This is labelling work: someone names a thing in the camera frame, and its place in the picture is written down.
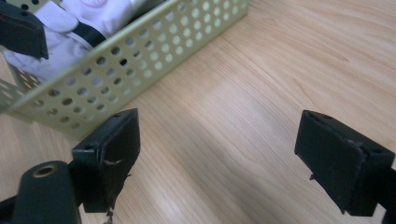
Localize pale green plastic basket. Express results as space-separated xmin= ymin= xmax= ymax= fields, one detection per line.
xmin=0 ymin=0 xmax=251 ymax=140

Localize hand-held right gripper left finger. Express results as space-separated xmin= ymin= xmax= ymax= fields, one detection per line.
xmin=71 ymin=107 xmax=142 ymax=217

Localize lilac glove with black strap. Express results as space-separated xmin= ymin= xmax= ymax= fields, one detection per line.
xmin=2 ymin=0 xmax=167 ymax=84

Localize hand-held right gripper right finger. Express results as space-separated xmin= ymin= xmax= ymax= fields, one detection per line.
xmin=293 ymin=108 xmax=396 ymax=217

